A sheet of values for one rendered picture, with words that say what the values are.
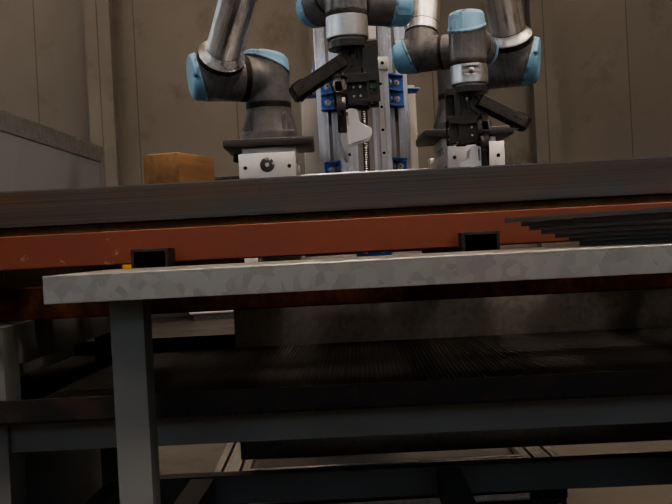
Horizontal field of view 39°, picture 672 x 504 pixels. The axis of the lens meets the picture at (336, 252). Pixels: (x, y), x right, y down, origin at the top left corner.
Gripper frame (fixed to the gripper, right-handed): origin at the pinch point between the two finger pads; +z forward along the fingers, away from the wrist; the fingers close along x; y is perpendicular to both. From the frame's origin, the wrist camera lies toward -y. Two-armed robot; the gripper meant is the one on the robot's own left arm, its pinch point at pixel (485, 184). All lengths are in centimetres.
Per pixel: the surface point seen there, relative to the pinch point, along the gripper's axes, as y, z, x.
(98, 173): 91, -11, -45
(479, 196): 10, 5, 62
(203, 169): 50, -2, 47
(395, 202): 21, 5, 62
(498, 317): -3.4, 28.5, -16.3
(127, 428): 55, 31, 83
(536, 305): -11.9, 26.3, -16.3
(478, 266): 14, 14, 94
